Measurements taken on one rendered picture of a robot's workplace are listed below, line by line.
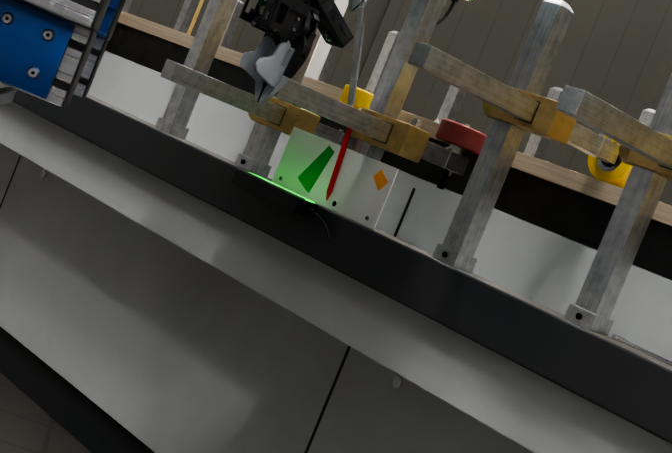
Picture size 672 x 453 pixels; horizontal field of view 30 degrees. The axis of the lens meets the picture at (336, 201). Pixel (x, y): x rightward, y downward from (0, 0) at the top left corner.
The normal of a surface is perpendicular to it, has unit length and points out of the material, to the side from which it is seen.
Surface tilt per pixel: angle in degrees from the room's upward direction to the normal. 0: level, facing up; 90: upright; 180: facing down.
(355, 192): 90
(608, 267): 90
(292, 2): 90
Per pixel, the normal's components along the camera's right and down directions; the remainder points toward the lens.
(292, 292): -0.67, -0.25
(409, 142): 0.63, 0.29
